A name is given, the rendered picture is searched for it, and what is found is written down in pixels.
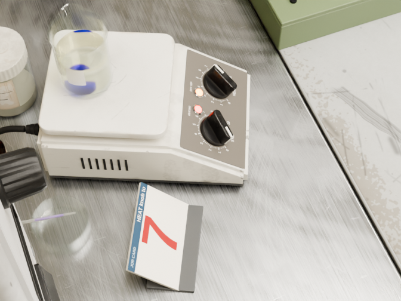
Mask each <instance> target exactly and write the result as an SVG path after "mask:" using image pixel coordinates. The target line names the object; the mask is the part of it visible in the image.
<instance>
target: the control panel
mask: <svg viewBox="0 0 401 301"><path fill-rule="evenodd" d="M214 64H216V65H219V66H220V67H221V68H222V69H223V70H224V71H225V73H226V74H228V76H229V77H231V79H232V80H234V82H235V83H236V84H237V89H235V90H234V91H233V92H232V93H231V94H230V95H229V96H228V97H226V98H225V99H218V98H215V97H213V96H212V95H210V93H209V92H207V90H206V89H205V87H204V84H203V77H204V75H205V74H206V73H207V71H208V70H209V69H210V68H211V67H212V66H213V65H214ZM247 81H248V73H246V72H244V71H242V70H239V69H237V68H234V67H231V66H229V65H227V64H224V63H222V62H219V61H216V60H214V59H211V58H209V57H207V56H204V55H201V54H199V53H196V52H194V51H192V50H188V49H187V55H186V71H185V79H184V95H183V111H182V119H181V135H180V147H181V148H183V149H186V150H188V151H192V152H195V153H198V154H201V155H203V156H207V157H209V158H212V159H216V160H218V161H221V162H224V163H226V164H230V165H233V166H235V167H239V168H242V169H245V150H246V105H247ZM197 89H201V90H202V92H203V95H202V96H199V95H197V94H196V90H197ZM195 106H200V107H201V108H202V112H201V113H197V112H196V111H195ZM216 109H217V110H219V111H220V112H221V114H222V116H223V117H224V119H225V121H226V123H227V125H228V126H229V128H230V130H231V131H232V133H233V138H232V139H231V140H230V141H229V142H228V143H226V144H225V145H223V146H213V145H211V144H209V143H208V142H207V141H206V140H205V139H204V137H203V136H202V133H201V129H200V126H201V122H202V120H203V119H205V118H206V117H207V116H208V115H209V114H211V113H212V112H213V111H214V110H216Z"/></svg>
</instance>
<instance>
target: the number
mask: <svg viewBox="0 0 401 301"><path fill-rule="evenodd" d="M183 205H184V204H182V203H180V202H177V201H175V200H173V199H171V198H169V197H167V196H165V195H162V194H161V193H159V192H156V191H154V190H152V189H150V188H147V193H146V202H145V206H144V214H143V222H142V226H141V234H140V242H139V246H138V254H137V262H136V267H135V270H137V271H140V272H142V273H144V274H147V275H150V276H151V277H154V278H157V279H159V280H162V281H165V282H167V283H169V284H172V285H174V280H175V270H176V265H177V255H178V246H179V240H180V231H181V221H182V215H183Z"/></svg>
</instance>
